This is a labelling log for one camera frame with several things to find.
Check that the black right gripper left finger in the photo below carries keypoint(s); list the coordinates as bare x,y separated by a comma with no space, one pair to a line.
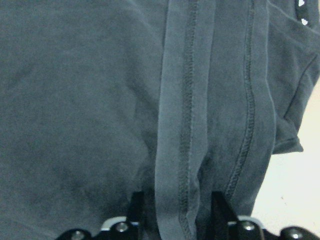
136,210

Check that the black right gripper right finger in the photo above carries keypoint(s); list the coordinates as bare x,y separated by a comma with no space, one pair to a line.
221,211

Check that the black printed t-shirt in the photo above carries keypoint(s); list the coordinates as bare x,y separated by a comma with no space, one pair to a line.
174,98

